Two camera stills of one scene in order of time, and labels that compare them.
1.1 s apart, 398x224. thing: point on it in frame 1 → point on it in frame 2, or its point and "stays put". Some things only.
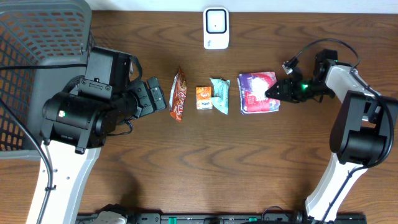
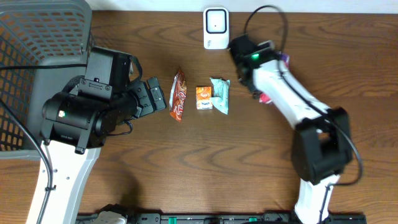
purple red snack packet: (252, 87) → (264, 98)
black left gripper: (148, 98) stays put
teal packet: (221, 93) stays put
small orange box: (204, 99) stays put
